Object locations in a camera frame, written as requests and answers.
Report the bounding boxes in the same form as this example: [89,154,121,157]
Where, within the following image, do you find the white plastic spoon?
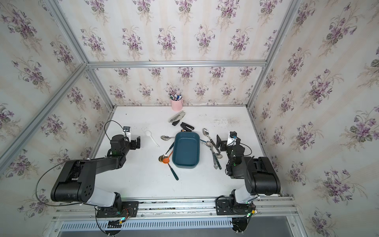
[145,130,159,147]

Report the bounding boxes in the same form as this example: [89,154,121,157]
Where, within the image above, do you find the steel spoon marbled handle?
[202,128,221,154]

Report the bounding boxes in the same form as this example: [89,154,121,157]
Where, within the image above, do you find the steel spoon pink handle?
[160,135,175,141]

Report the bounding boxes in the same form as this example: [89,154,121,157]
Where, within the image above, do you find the dotted steel spoon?
[206,141,223,159]

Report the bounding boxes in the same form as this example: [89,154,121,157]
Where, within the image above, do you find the steel spoon green handle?
[212,151,222,170]

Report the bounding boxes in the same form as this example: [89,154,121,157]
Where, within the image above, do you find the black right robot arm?
[216,131,281,204]

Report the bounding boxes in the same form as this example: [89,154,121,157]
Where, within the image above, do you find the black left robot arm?
[50,134,141,211]

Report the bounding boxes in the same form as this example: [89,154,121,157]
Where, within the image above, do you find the orange plastic spoon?
[162,151,173,164]

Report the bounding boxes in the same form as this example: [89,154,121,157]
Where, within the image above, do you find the teal plastic storage box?
[172,131,200,169]

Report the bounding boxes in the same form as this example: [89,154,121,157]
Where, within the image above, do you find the pink pen cup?
[170,96,183,112]

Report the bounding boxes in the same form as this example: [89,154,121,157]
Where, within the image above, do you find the pens in cup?
[169,90,183,101]

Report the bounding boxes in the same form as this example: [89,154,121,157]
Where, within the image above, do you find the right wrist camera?
[227,131,241,147]

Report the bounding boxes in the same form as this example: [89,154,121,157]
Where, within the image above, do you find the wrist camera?
[227,131,241,147]
[123,126,131,141]

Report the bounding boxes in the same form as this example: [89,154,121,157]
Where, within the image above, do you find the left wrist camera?
[123,126,131,141]

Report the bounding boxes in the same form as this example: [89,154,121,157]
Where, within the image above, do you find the gold spoon green handle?
[168,164,179,181]
[159,142,175,162]

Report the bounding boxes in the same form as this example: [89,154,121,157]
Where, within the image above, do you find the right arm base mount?
[215,196,256,216]

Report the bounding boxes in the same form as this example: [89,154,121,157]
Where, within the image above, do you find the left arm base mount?
[96,201,139,218]

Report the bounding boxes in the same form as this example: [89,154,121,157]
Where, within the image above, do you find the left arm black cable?
[35,161,81,207]

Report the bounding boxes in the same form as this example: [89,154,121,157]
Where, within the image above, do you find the white slotted cable duct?
[60,217,233,232]

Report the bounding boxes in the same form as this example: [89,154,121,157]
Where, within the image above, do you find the aluminium rail frame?
[43,196,307,237]

